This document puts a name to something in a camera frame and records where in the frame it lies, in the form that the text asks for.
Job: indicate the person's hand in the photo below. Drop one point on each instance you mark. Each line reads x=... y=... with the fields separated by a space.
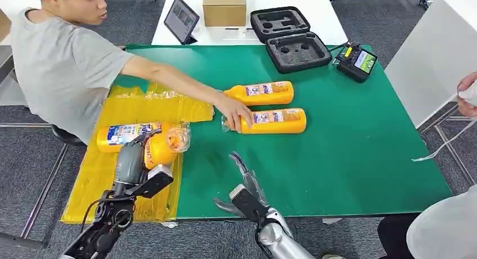
x=234 y=110
x=467 y=110

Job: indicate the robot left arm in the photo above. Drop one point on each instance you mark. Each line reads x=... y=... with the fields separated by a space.
x=108 y=220

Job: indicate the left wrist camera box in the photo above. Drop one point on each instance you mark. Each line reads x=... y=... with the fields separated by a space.
x=156 y=181

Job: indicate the metal table frame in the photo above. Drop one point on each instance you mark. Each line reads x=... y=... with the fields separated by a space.
x=44 y=192

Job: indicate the black controller with screen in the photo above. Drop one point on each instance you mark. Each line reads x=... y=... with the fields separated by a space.
x=354 y=69

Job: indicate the black foam-lined case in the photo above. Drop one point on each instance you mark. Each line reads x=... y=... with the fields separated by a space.
x=298 y=52

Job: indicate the black tablet on stand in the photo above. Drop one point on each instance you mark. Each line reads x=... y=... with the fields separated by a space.
x=180 y=20

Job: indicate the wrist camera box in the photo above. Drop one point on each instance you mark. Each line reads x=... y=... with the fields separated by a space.
x=156 y=181
x=248 y=205

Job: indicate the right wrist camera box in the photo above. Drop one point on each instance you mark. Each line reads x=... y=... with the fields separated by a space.
x=248 y=205

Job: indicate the yellow plastic sheet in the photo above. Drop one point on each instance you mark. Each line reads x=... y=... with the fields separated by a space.
x=93 y=182

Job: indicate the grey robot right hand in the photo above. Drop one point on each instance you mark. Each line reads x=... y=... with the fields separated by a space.
x=253 y=182

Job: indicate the green table mat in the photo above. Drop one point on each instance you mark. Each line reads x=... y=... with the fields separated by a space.
x=335 y=145

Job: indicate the person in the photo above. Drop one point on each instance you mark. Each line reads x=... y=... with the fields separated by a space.
x=447 y=231
x=63 y=70

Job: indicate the black stool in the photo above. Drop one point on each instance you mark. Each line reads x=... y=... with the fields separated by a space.
x=65 y=136

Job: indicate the small white round object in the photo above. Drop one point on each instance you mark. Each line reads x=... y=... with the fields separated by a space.
x=243 y=34

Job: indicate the brown cardboard box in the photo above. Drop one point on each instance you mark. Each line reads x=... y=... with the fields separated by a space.
x=3 y=26
x=223 y=9

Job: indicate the white table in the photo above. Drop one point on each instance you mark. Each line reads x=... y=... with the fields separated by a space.
x=11 y=5
x=428 y=56
x=320 y=22

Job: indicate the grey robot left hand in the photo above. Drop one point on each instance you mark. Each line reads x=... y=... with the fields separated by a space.
x=130 y=164

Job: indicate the orange drink bottle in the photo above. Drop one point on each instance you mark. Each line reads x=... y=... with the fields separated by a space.
x=279 y=123
x=268 y=95
x=160 y=153
x=123 y=136

